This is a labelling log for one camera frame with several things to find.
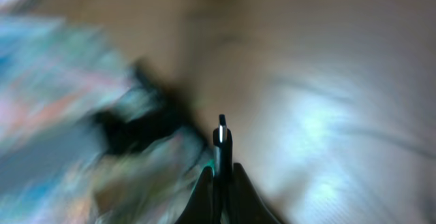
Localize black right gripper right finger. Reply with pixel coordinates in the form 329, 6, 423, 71
230, 163, 280, 224

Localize colourful painted backdrop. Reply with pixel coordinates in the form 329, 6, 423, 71
1, 0, 211, 223

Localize black charger cable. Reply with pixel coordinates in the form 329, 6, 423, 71
212, 114, 234, 224

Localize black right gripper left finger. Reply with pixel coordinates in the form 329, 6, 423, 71
175, 166, 213, 224

